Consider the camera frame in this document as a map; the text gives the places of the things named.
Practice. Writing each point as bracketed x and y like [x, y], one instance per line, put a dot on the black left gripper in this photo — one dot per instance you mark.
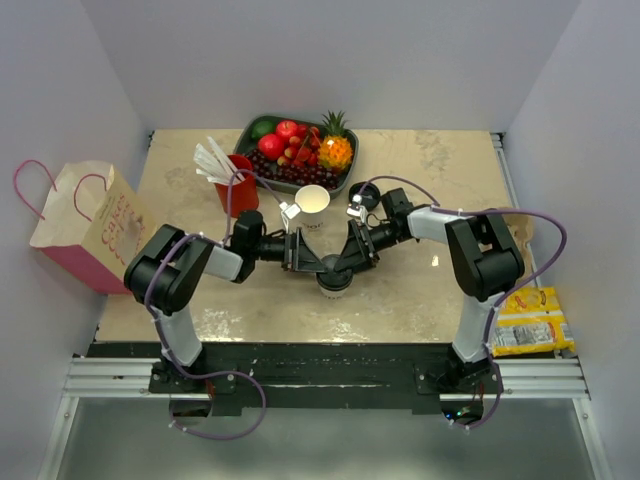
[297, 255]

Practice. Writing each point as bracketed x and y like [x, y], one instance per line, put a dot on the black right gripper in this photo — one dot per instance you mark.
[359, 247]

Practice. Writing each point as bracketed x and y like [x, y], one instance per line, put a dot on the white paper coffee cup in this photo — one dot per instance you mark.
[333, 292]

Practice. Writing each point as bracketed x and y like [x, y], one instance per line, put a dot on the black coffee cup lid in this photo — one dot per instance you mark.
[370, 194]

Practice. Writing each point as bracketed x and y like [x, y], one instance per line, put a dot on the paper bag pink handles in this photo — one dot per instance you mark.
[92, 223]

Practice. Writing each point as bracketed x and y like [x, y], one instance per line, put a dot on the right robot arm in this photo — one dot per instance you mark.
[485, 260]

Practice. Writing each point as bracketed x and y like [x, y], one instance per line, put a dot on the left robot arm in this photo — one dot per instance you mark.
[165, 274]

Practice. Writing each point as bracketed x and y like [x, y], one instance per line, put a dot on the dark red grape bunch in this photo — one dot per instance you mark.
[297, 175]

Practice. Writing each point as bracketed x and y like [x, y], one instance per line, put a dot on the red plastic cup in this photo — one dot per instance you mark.
[242, 195]

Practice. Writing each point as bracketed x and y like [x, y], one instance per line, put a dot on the orange plastic pineapple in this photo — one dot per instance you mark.
[335, 152]

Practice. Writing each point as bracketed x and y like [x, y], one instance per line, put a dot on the red apple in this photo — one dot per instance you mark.
[286, 129]
[271, 146]

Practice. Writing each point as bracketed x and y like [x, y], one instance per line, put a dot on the green lime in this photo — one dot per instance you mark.
[262, 128]

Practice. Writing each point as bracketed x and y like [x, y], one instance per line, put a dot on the brown cardboard cup carrier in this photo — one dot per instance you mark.
[521, 228]

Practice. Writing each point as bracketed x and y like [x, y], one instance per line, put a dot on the yellow snack bag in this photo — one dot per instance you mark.
[531, 321]

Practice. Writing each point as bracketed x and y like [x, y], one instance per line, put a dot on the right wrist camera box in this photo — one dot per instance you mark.
[356, 208]

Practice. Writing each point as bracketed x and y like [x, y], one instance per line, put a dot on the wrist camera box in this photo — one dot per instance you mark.
[288, 213]
[356, 208]

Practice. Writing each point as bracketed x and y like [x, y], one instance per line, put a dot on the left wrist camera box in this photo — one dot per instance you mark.
[288, 213]

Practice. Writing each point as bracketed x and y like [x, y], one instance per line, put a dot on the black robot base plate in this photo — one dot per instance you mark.
[232, 389]

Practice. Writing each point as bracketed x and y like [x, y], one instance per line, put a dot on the aluminium frame rail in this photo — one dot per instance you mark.
[522, 379]

